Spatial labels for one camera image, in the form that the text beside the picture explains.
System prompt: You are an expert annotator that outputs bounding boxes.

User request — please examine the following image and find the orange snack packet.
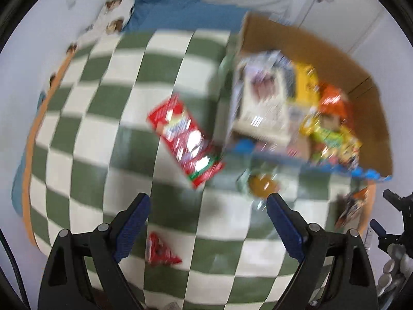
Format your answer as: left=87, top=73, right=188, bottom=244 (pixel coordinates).
left=335, top=187, right=368, bottom=230

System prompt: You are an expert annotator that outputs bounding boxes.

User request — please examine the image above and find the small red snack packet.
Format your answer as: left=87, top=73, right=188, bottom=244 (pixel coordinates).
left=146, top=232, right=182, bottom=266

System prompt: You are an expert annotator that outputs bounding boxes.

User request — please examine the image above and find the packaged braised egg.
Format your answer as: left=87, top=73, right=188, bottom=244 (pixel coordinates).
left=236, top=169, right=281, bottom=200

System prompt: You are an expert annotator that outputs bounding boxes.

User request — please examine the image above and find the large red snack packet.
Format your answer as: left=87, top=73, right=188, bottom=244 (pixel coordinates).
left=147, top=95, right=224, bottom=188

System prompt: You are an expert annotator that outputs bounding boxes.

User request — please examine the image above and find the green yellow snack bag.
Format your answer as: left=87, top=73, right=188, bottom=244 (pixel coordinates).
left=299, top=113, right=362, bottom=170

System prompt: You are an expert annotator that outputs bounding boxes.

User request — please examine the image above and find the green white checkered mat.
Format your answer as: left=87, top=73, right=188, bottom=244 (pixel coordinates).
left=26, top=29, right=372, bottom=310

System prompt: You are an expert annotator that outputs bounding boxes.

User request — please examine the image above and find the cardboard milk box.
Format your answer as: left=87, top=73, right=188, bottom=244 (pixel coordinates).
left=238, top=13, right=393, bottom=182

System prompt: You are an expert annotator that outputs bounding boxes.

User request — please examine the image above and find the orange red snack bag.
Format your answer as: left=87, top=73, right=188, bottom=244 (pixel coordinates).
left=318, top=83, right=354, bottom=128

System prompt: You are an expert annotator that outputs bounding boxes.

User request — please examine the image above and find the white beige snack bag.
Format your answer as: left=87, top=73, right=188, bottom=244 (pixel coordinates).
left=232, top=50, right=293, bottom=147

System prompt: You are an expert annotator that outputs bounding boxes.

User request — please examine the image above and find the white door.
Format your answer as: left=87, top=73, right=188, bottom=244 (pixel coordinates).
left=296, top=0, right=384, bottom=53

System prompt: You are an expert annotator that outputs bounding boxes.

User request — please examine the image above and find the bear print pillow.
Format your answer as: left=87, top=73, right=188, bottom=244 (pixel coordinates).
left=67, top=0, right=135, bottom=53

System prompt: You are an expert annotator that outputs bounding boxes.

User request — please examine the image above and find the blue bed sheet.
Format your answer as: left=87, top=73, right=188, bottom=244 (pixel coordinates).
left=123, top=0, right=249, bottom=32

